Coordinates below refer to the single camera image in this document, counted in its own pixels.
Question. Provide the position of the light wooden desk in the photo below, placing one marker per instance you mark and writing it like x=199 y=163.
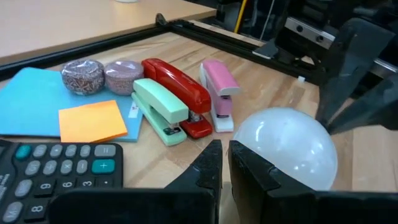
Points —
x=77 y=25

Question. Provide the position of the blue notepad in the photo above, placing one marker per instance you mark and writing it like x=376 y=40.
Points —
x=28 y=102

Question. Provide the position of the orange sticky note pad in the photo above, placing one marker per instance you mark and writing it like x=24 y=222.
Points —
x=91 y=123

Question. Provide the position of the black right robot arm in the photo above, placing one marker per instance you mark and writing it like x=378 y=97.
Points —
x=326 y=12

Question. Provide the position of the round clear tub dark contents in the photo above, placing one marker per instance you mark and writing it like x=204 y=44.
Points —
x=82 y=76

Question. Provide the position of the round clear tub pinkish contents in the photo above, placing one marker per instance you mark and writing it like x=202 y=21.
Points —
x=122 y=76

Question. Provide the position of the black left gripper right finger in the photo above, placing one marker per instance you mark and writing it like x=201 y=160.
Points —
x=255 y=193

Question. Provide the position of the black desk calculator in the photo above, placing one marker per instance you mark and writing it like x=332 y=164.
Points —
x=62 y=174

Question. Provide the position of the mint green stapler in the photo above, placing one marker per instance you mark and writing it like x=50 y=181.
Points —
x=158 y=102

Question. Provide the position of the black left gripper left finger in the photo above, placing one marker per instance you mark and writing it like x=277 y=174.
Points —
x=205 y=174

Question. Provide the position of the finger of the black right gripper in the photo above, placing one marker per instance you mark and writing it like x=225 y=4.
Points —
x=379 y=109
x=351 y=62

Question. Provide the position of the red stapler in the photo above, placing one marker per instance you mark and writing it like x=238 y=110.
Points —
x=180 y=84

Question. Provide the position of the white lightbulb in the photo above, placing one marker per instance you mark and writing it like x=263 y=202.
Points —
x=286 y=146

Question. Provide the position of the black aluminium table frame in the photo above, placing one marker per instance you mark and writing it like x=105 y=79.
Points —
x=217 y=40

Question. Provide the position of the pink stapler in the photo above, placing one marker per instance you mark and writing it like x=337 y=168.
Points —
x=220 y=81

